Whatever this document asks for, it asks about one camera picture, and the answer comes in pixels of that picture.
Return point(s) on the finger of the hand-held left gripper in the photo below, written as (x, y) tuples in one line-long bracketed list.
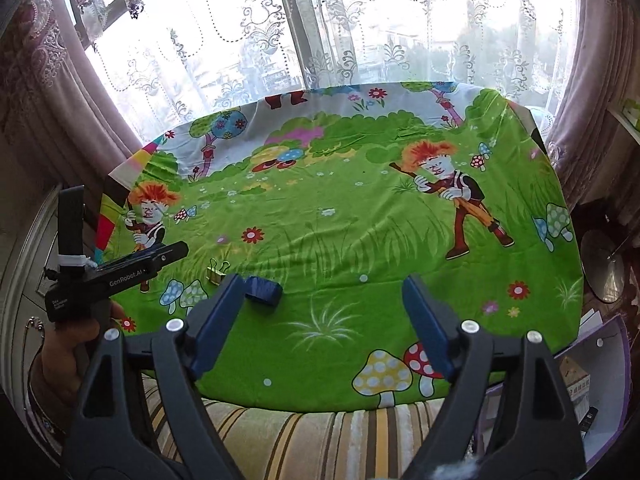
[(165, 258)]

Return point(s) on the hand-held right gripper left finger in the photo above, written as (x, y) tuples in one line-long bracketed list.
[(220, 320)]

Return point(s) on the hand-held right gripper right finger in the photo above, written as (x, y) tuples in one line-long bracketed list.
[(430, 325)]

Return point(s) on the small blue box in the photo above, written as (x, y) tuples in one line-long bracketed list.
[(265, 291)]

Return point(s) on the beige cardboard box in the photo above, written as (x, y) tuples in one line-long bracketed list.
[(575, 380)]

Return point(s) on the purple cardboard box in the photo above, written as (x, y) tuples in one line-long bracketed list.
[(607, 360)]

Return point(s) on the person's left forearm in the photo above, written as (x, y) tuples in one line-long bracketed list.
[(45, 410)]

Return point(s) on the person's left hand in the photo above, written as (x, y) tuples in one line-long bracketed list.
[(60, 355)]

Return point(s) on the gold binder clip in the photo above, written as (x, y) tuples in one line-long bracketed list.
[(216, 276)]

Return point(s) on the cream carved nightstand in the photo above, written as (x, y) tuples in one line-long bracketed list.
[(30, 270)]

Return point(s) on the green cartoon printed cloth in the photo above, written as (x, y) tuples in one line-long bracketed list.
[(350, 240)]

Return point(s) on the striped velvet cushion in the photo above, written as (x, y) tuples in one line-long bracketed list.
[(325, 440)]

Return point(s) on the pink patterned curtain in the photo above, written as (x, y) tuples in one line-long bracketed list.
[(50, 85), (590, 85)]

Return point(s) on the white shelf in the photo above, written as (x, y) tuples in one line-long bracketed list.
[(627, 125)]

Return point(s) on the white lace curtain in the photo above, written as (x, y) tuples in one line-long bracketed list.
[(400, 25)]

